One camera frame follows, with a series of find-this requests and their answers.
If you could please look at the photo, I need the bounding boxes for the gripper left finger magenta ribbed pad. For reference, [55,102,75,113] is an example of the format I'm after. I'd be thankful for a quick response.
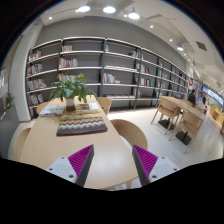
[47,145,94,187]

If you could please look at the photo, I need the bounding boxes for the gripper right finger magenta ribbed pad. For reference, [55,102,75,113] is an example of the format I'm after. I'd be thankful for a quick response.
[132,145,179,186]

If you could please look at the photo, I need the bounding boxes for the zigzag patterned folded towel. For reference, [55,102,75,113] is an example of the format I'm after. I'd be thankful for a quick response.
[56,116,107,136]

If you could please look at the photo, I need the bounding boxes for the wooden chair near right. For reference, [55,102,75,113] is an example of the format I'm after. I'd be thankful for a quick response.
[111,119,148,149]

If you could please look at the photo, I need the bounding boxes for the wooden chair near left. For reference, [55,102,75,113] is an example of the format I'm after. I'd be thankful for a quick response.
[13,128,30,161]

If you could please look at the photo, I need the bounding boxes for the book on table right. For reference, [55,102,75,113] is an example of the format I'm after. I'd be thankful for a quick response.
[75,103,100,113]

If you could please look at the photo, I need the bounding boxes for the magazine on table left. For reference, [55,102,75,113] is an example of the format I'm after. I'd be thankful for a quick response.
[40,106,64,116]

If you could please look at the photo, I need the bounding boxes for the wooden chair far left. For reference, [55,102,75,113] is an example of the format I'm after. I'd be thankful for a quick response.
[36,102,49,115]

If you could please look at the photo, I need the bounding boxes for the wooden chair far right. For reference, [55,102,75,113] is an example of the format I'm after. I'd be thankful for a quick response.
[98,97,112,114]

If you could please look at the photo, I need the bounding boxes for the potted green plant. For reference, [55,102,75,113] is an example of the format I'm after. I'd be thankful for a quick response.
[49,73,98,112]

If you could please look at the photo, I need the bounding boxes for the seated person dark clothes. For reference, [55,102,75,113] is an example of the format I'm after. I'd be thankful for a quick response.
[187,90,196,105]

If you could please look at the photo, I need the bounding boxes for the pendant ceiling lamp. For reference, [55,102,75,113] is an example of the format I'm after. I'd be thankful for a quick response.
[128,9,140,20]

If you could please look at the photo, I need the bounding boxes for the small plant at left wall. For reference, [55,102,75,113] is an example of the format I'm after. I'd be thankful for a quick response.
[5,93,14,109]

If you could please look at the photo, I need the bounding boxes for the large grey wall bookshelf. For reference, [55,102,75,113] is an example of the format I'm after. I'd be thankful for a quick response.
[26,37,189,117]

